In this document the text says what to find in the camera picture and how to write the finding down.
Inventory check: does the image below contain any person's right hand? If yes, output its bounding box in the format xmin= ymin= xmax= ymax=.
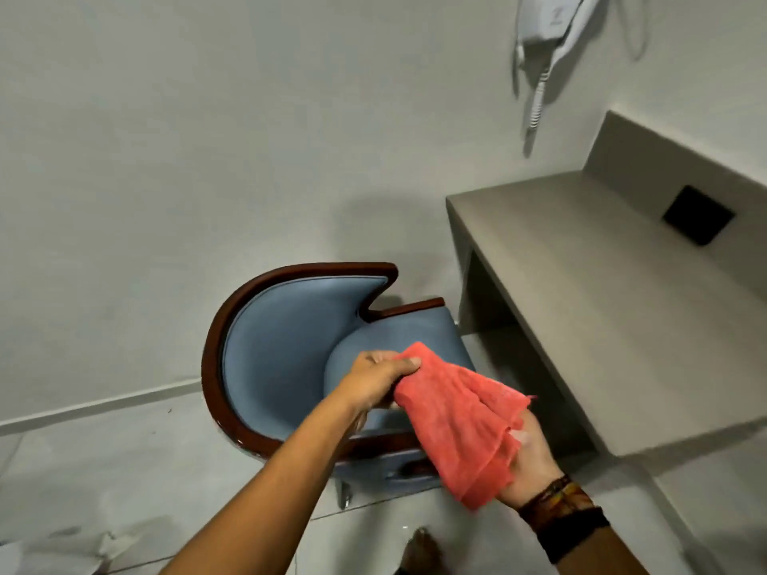
xmin=497 ymin=409 xmax=565 ymax=511

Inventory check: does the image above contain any black wall socket plate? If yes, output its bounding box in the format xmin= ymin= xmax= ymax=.
xmin=662 ymin=185 xmax=737 ymax=246

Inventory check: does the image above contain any white coiled dryer cord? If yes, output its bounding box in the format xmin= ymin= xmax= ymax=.
xmin=527 ymin=44 xmax=567 ymax=133

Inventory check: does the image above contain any white wall-mounted hair dryer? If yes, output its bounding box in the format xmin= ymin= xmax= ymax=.
xmin=517 ymin=0 xmax=603 ymax=69

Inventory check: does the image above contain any person's brown shoe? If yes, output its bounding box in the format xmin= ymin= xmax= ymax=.
xmin=395 ymin=527 xmax=447 ymax=575

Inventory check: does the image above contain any grey built-in desk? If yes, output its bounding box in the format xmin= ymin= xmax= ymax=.
xmin=446 ymin=110 xmax=767 ymax=458

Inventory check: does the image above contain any black wristband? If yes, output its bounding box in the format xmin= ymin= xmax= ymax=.
xmin=535 ymin=508 xmax=611 ymax=565

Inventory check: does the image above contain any crumpled white paper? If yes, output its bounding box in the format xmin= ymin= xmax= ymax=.
xmin=0 ymin=531 xmax=141 ymax=575

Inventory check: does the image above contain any person's right forearm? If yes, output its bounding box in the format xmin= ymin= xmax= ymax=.
xmin=517 ymin=476 xmax=651 ymax=575

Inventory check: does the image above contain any brown beaded bracelet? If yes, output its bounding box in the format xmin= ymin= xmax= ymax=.
xmin=518 ymin=474 xmax=595 ymax=530

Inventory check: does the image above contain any blue upholstered wooden chair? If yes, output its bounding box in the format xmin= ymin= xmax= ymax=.
xmin=201 ymin=262 xmax=480 ymax=510

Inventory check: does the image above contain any red microfibre cloth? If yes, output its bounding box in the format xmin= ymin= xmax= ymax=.
xmin=392 ymin=342 xmax=534 ymax=511

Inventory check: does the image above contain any person's left hand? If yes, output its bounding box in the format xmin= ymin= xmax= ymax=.
xmin=333 ymin=350 xmax=422 ymax=414

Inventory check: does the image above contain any person's left forearm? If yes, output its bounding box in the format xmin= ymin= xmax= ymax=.
xmin=161 ymin=389 xmax=368 ymax=575

